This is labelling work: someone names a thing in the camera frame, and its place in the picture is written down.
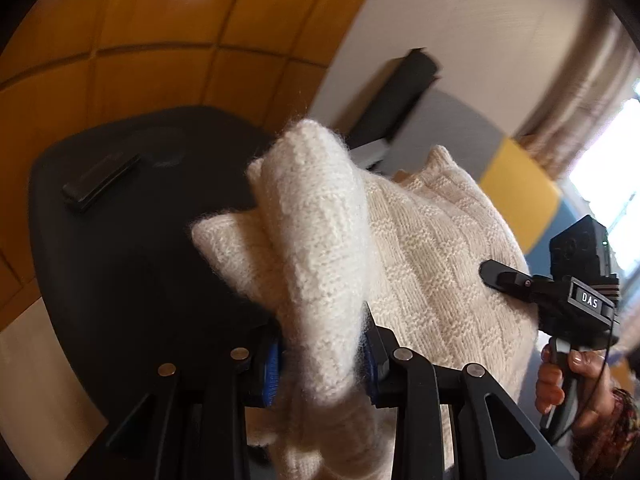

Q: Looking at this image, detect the blue upholstered panel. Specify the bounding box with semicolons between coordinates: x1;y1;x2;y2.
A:
522;195;583;278

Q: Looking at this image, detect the black cable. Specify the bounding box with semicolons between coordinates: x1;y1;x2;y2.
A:
570;317;616;426

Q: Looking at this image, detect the black upright panel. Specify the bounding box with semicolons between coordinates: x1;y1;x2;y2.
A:
347;49;442;153

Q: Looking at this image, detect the black remote control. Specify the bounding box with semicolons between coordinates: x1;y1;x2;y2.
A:
61;153;142;213

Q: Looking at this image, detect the person's right forearm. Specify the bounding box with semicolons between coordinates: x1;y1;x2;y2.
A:
570;385;640;480

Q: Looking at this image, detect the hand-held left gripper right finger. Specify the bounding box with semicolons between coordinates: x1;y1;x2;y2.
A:
362;327;576;480

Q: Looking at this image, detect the grey upholstered panel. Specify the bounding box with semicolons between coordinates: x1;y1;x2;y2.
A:
387;87;513;183

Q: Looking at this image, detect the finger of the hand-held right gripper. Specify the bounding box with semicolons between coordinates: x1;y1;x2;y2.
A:
479;259;543;307

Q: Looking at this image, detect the grey box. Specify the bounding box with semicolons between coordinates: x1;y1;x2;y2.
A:
350;139;392;170

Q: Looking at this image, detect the window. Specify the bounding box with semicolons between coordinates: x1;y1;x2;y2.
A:
570;95;640;271

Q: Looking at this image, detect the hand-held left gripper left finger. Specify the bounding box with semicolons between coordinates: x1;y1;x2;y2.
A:
65;330;281;480

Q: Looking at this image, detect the person's right hand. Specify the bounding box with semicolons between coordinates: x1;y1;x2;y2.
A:
535;347;618;429

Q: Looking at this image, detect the cream knit sweater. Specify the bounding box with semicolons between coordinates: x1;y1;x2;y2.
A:
191;119;543;480

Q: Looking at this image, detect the beige curtain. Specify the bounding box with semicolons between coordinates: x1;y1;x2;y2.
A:
515;10;640;181

